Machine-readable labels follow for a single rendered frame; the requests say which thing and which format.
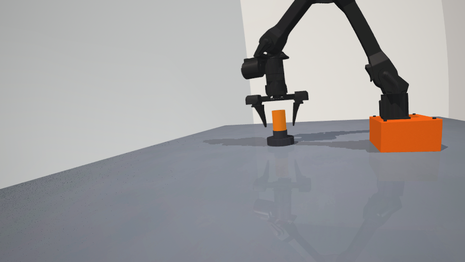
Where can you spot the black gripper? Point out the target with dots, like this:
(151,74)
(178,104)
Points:
(276,86)

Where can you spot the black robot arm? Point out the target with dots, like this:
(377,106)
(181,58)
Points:
(394,101)

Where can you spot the orange knob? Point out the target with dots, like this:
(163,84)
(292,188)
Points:
(279,120)

